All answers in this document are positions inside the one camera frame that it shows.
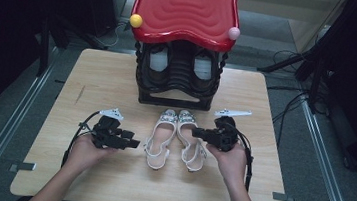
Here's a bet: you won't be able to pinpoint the person's left hand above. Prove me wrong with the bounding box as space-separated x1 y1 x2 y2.
63 132 118 178

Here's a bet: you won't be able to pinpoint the left hand-held gripper cable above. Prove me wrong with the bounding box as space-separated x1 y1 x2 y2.
61 107 103 171

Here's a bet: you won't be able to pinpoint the metal floor rail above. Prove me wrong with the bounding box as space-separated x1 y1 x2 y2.
290 96 357 201
0 41 60 201

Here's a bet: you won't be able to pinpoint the red and black shoe rack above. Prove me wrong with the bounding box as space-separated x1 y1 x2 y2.
120 0 245 114

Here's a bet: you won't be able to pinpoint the white slingback heeled shoe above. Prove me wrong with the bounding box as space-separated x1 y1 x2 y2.
172 109 212 174
141 106 179 172

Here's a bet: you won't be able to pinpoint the black leather shoe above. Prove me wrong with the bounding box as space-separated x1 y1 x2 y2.
141 41 173 87
189 46 220 92

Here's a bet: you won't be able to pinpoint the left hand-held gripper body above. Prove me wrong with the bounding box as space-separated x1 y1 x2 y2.
90 105 130 152

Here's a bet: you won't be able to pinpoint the right hand-held gripper cable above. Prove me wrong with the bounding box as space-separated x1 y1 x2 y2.
224 125 258 193

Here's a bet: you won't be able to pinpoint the hand-held gripper cable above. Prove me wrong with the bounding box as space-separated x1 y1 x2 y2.
224 125 258 193
61 107 103 171

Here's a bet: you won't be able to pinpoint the yellow ball knob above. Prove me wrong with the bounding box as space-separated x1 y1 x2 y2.
128 13 144 29

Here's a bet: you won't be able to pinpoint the black metal stand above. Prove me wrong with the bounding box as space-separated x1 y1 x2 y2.
34 12 109 84

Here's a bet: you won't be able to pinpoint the black floor cables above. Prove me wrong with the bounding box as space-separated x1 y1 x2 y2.
261 48 315 147

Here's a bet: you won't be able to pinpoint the person's right hand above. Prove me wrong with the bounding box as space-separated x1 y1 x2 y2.
202 138 250 190

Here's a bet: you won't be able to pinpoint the black tripod stand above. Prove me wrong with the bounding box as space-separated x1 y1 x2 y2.
252 0 346 115

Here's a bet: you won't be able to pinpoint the black cabinet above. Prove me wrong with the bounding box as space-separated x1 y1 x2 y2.
79 0 130 41

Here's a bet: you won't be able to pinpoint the white floor cable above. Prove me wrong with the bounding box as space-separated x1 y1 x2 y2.
103 21 125 49

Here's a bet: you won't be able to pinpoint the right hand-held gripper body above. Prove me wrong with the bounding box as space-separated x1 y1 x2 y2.
209 107 253 155

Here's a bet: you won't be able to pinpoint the pink ball knob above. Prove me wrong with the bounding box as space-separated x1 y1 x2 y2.
227 25 242 42

